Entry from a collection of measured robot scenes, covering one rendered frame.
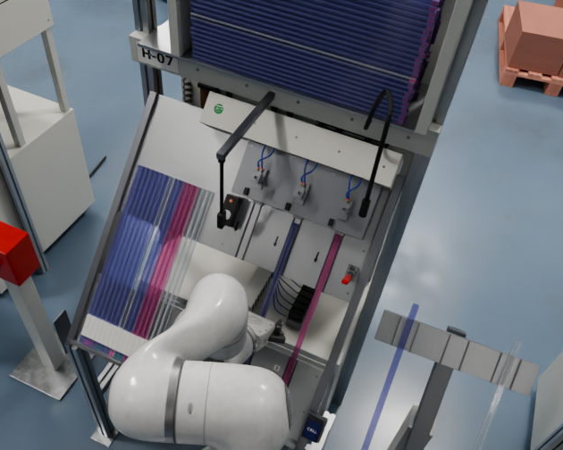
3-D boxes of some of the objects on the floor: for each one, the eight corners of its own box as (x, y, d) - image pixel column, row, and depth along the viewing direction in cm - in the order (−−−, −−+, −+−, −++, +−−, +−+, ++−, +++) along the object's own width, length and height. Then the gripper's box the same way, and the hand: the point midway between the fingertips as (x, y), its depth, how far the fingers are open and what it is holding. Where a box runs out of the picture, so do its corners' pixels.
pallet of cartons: (608, 107, 388) (640, 56, 359) (499, 87, 396) (521, 34, 366) (584, 35, 464) (609, -13, 434) (493, 18, 471) (511, -30, 442)
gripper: (199, 340, 124) (228, 317, 141) (269, 370, 121) (289, 344, 137) (208, 311, 123) (236, 291, 139) (279, 341, 119) (298, 317, 135)
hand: (261, 318), depth 137 cm, fingers open, 8 cm apart
